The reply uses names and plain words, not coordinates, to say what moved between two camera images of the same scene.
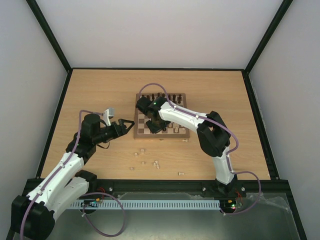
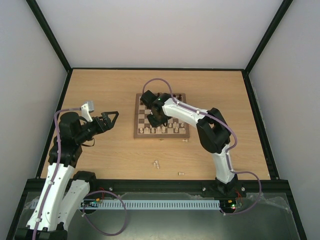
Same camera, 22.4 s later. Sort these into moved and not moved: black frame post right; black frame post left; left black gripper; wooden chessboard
Moved: left black gripper
Not moved: black frame post left; wooden chessboard; black frame post right
